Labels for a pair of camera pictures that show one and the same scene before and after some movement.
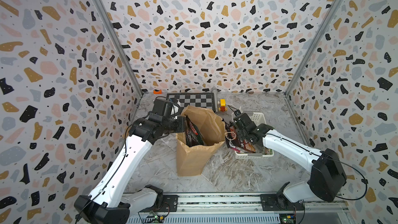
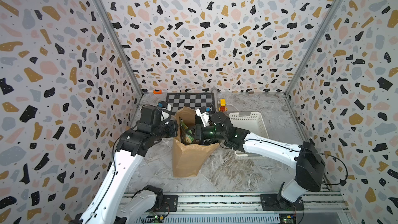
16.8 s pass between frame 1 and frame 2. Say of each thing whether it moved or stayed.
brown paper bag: stayed
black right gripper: moved
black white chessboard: stayed
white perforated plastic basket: stayed
